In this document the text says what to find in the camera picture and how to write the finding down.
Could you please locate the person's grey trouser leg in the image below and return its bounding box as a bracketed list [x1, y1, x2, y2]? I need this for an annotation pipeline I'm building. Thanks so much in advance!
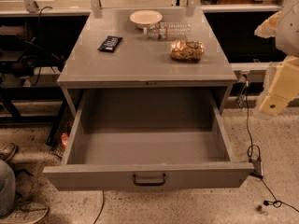
[0, 161, 16, 217]

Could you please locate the dark machinery on left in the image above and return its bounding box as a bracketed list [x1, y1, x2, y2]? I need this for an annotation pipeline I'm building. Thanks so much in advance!
[0, 6, 67, 88]

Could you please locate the grey sneaker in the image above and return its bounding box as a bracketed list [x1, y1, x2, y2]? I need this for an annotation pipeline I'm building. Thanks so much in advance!
[0, 202, 49, 224]

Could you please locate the wire basket with items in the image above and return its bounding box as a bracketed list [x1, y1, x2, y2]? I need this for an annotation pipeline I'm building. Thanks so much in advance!
[50, 133, 69, 160]

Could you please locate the dark blue snack bar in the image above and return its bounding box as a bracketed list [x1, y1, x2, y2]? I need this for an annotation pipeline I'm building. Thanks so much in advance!
[98, 35, 122, 52]

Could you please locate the golden chip bag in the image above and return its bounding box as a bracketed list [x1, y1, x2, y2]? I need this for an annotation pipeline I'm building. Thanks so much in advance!
[170, 40, 205, 61]

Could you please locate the black top drawer handle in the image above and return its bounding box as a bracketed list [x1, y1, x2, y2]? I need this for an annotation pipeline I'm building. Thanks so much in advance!
[133, 174, 166, 187]

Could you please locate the black floor cable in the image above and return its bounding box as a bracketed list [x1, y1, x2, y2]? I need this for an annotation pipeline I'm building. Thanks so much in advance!
[93, 190, 105, 224]

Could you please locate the black power adapter with cable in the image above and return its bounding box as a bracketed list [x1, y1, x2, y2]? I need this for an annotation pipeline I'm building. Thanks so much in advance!
[241, 75, 299, 213]

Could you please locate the grey top drawer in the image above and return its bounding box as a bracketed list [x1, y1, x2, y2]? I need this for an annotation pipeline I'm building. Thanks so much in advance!
[44, 88, 253, 191]

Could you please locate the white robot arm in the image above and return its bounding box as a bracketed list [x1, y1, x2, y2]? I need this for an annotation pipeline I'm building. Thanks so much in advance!
[254, 0, 299, 119]

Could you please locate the clear plastic water bottle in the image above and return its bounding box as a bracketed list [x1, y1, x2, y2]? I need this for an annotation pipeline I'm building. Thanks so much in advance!
[143, 21, 191, 40]

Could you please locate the brown shoe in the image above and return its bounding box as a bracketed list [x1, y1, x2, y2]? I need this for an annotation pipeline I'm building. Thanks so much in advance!
[0, 143, 18, 161]

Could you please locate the white bowl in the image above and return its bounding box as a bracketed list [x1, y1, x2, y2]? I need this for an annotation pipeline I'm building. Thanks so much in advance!
[130, 10, 163, 29]

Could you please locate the grey metal cabinet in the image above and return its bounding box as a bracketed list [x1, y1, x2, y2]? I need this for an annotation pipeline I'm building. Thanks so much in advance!
[58, 7, 236, 112]

